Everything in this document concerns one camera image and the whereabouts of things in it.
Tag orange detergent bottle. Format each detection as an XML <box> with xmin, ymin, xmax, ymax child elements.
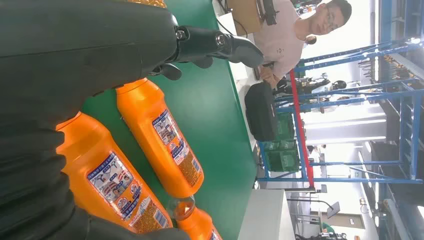
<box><xmin>55</xmin><ymin>111</ymin><xmax>174</xmax><ymax>235</ymax></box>
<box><xmin>166</xmin><ymin>196</ymin><xmax>223</xmax><ymax>240</ymax></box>
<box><xmin>115</xmin><ymin>77</ymin><xmax>205</xmax><ymax>200</ymax></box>

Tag yellow taped cardboard sheet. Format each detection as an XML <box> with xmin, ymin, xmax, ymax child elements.
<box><xmin>127</xmin><ymin>0</ymin><xmax>168</xmax><ymax>9</ymax></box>

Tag cardboard box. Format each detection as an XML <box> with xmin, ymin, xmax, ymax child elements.
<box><xmin>226</xmin><ymin>0</ymin><xmax>263</xmax><ymax>37</ymax></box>

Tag black carrying case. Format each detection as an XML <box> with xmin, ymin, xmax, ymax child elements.
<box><xmin>244</xmin><ymin>81</ymin><xmax>279</xmax><ymax>143</ymax></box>

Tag black controller device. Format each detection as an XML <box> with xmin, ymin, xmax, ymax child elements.
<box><xmin>255</xmin><ymin>0</ymin><xmax>280</xmax><ymax>27</ymax></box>

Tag person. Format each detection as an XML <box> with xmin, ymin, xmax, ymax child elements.
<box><xmin>253</xmin><ymin>0</ymin><xmax>353</xmax><ymax>90</ymax></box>

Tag green plastic crate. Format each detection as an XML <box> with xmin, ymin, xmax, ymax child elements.
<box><xmin>263</xmin><ymin>140</ymin><xmax>301</xmax><ymax>173</ymax></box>
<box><xmin>276</xmin><ymin>112</ymin><xmax>296</xmax><ymax>142</ymax></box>

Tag white cabinet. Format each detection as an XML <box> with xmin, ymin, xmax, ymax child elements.
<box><xmin>236</xmin><ymin>188</ymin><xmax>297</xmax><ymax>240</ymax></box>

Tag blue metal rack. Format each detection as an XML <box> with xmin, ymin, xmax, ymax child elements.
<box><xmin>256</xmin><ymin>39</ymin><xmax>424</xmax><ymax>185</ymax></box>

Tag red post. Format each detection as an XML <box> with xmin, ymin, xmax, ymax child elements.
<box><xmin>289</xmin><ymin>69</ymin><xmax>315</xmax><ymax>188</ymax></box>

